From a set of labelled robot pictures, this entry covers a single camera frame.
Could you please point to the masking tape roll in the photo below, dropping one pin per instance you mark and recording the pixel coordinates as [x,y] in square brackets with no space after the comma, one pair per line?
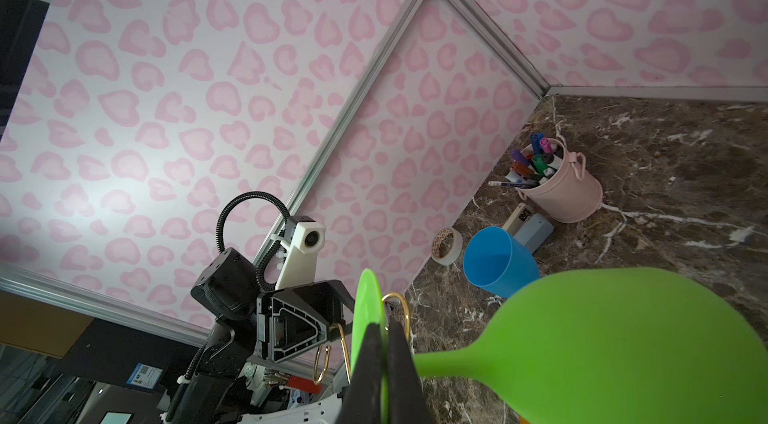
[446,247]

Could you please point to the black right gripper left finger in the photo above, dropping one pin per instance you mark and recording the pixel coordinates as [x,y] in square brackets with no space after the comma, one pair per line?
[362,401]

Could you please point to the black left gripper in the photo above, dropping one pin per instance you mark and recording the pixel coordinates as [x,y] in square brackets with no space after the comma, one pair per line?
[295,320]

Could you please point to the green glass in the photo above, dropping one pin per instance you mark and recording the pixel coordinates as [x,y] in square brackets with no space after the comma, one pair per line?
[625,345]

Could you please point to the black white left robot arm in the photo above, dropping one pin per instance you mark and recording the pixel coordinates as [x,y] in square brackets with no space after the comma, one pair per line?
[228,288]

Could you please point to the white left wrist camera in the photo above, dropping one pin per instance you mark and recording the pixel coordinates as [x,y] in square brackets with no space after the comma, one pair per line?
[303,240]

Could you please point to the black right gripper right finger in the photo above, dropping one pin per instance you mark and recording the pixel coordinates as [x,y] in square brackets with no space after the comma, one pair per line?
[406,403]

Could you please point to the blue glass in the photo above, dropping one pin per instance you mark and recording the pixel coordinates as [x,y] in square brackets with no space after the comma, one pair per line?
[496,262]

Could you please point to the white grey stapler tool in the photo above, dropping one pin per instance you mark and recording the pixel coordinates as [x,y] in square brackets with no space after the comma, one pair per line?
[528,227]

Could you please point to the gold wire glass rack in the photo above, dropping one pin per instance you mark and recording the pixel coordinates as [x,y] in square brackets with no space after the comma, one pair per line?
[376,314]

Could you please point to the pink pen holder cup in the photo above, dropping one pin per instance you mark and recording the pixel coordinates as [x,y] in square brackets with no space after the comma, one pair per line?
[554,178]

